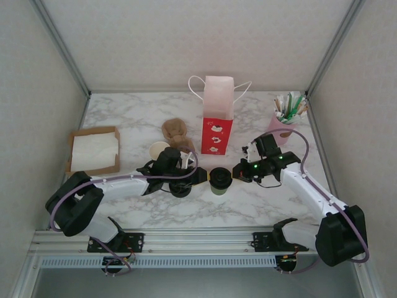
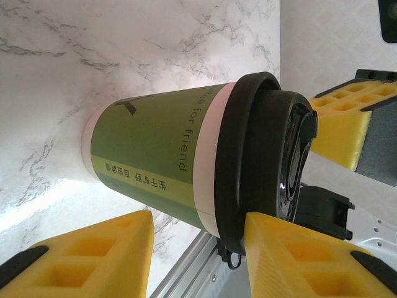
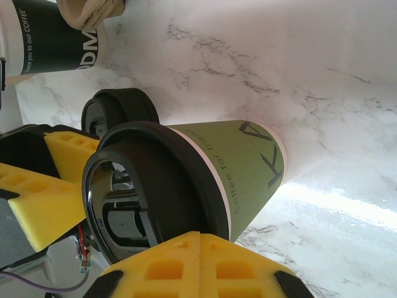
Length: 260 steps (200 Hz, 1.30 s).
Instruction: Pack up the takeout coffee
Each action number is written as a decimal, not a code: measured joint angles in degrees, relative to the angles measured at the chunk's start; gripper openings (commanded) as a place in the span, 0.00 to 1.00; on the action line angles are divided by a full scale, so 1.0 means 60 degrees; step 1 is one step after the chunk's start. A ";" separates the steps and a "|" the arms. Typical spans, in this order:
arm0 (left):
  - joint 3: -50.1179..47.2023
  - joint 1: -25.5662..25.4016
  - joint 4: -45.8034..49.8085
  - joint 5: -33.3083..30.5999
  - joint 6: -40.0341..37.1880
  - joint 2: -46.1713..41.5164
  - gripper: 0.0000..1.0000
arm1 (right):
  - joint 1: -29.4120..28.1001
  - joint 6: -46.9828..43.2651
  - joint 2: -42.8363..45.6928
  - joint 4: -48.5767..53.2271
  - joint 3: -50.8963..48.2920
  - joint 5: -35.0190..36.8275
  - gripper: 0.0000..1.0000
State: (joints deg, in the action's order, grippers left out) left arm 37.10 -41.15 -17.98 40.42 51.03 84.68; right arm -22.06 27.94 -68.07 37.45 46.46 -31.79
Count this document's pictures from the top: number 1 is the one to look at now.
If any black plastic cup lid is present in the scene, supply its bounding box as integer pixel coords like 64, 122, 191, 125
208, 166, 233, 189
169, 181, 192, 199

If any red paper gift bag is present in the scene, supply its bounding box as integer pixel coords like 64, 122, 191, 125
188, 74, 252, 156

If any brown cardboard napkin box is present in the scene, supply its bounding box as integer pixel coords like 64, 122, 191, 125
65, 125, 122, 177

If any nested cream paper cup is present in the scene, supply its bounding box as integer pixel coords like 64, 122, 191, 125
149, 141, 171, 161

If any pink straw holder cup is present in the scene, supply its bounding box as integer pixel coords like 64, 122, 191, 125
268, 111, 299, 145

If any green striped paper straw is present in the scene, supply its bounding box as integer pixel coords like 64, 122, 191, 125
277, 113, 303, 125

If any white napkin stack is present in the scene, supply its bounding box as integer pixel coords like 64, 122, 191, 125
70, 130, 120, 173

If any small circuit board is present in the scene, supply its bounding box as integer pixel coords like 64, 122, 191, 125
103, 256, 131, 268
280, 254, 298, 271

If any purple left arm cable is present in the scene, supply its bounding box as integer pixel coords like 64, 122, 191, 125
49, 150, 199, 233

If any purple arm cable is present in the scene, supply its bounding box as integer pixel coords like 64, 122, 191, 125
251, 129, 370, 264
49, 150, 199, 233

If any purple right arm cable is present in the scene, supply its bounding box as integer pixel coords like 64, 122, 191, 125
251, 129, 370, 264

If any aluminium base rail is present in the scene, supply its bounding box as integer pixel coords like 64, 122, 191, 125
30, 227, 322, 257

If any aluminium frame bar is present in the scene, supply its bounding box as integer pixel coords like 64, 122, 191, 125
88, 89, 308, 94

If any white slotted cable duct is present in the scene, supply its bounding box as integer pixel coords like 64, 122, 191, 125
40, 256, 278, 269

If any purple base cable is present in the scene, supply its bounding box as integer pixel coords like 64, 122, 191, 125
104, 246, 136, 277
280, 251, 320, 276

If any aluminium frame post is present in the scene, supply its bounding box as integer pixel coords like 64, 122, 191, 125
305, 0, 367, 97
29, 0, 92, 97

